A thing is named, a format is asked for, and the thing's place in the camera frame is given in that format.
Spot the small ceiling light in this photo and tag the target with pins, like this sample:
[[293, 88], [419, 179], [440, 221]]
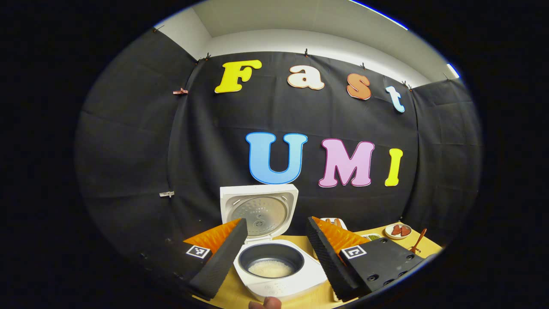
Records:
[[453, 71]]

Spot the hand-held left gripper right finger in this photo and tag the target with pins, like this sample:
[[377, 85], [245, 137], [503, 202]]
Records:
[[328, 266]]

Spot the white divided bean dish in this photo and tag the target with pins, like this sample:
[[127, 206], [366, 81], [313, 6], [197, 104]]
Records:
[[372, 236]]

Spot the red meat piece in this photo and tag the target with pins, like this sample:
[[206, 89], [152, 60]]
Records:
[[405, 231], [396, 230]]

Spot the white toaster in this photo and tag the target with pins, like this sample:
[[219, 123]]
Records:
[[343, 223]]

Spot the brown wooden spoon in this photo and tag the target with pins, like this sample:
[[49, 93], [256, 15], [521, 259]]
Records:
[[419, 240]]

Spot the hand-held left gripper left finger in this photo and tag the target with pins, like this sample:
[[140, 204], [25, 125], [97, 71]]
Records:
[[221, 266]]

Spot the round white plate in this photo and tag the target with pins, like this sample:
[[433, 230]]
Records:
[[398, 236]]

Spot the white rice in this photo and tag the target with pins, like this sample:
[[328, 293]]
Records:
[[271, 269]]

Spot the white rice cooker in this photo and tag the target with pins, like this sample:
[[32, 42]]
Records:
[[279, 287]]

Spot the pink clip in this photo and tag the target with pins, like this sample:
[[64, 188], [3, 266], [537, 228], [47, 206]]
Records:
[[180, 91]]

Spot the white clip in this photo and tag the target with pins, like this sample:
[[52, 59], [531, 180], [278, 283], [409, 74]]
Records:
[[166, 194]]

